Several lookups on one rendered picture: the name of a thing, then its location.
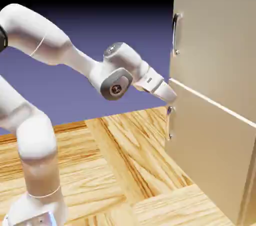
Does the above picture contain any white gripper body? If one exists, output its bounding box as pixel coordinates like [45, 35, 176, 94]
[151, 81, 178, 103]

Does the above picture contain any beige cabinet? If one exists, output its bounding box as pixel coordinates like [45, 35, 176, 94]
[164, 0, 256, 226]

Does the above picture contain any short silver curved handle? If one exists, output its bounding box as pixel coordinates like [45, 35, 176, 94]
[166, 105, 174, 140]

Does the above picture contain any long silver curved handle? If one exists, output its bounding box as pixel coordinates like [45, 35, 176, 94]
[172, 13, 180, 55]

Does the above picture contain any beige cabinet door with long handle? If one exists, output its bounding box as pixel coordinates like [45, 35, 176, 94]
[168, 0, 256, 124]

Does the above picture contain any beige cabinet door with short handle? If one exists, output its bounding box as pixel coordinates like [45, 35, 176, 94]
[164, 79, 256, 225]

